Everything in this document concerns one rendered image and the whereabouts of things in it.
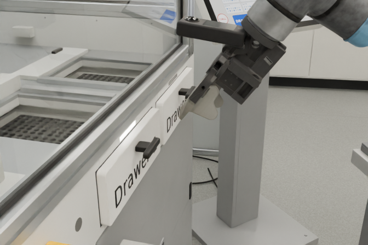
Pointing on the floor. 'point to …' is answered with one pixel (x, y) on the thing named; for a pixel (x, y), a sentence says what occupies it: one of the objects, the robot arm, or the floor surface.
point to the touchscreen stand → (244, 184)
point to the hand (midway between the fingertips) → (183, 107)
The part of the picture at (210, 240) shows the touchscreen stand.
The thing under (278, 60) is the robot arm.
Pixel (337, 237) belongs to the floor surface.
